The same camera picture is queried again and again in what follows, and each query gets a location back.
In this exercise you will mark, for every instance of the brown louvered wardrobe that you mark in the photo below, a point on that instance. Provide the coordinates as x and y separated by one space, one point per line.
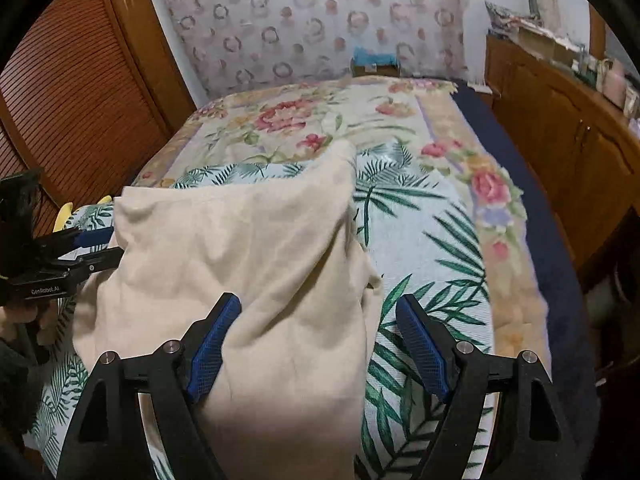
93 97

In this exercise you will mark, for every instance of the blue box on headboard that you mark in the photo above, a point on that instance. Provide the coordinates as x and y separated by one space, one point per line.
367 63

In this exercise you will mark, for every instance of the dark blue mattress edge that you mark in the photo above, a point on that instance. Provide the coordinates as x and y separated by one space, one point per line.
572 355

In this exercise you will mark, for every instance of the peach cloth garment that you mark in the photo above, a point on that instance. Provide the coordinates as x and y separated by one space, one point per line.
288 401

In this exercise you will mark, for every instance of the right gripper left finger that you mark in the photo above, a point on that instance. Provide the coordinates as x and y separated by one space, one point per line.
202 358

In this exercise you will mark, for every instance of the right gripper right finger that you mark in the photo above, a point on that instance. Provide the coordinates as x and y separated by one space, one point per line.
430 346

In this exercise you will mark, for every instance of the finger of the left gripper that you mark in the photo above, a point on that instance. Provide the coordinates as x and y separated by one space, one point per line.
82 237
85 265

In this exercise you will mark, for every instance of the yellow Pikachu plush toy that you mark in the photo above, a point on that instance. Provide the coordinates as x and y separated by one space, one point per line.
66 211

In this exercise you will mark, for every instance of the patterned headboard cover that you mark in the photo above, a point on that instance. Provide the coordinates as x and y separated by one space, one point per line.
238 45

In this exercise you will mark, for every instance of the floral bed sheet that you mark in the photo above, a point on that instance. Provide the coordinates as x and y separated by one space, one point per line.
406 132

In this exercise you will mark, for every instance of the wooden sideboard cabinet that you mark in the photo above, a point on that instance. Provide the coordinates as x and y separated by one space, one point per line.
573 139

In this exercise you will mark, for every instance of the pink jar on sideboard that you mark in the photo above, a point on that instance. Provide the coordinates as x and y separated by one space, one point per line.
614 86

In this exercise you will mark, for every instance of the person left hand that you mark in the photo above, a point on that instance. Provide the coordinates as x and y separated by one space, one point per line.
45 315

